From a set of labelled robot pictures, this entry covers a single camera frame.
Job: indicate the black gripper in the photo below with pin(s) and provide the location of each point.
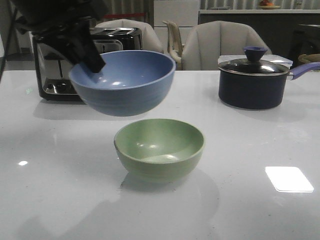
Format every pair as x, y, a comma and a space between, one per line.
64, 25

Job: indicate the blue bowl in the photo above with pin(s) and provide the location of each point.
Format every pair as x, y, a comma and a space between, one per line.
132, 82

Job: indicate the light green bowl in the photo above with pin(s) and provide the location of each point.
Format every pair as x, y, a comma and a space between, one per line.
159, 150

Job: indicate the beige plastic chair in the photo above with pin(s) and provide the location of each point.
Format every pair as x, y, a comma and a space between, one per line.
174, 43

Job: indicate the white refrigerator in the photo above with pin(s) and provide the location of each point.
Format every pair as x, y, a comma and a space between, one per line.
184, 13

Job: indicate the right grey upholstered chair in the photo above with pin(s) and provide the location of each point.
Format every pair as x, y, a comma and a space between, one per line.
206, 42

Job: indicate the dark blue saucepan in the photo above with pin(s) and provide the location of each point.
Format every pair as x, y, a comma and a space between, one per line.
258, 92

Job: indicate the glass lid blue knob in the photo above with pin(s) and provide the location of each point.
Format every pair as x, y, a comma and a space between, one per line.
253, 64

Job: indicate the fruit plate on counter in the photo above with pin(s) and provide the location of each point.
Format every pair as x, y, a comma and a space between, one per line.
268, 5

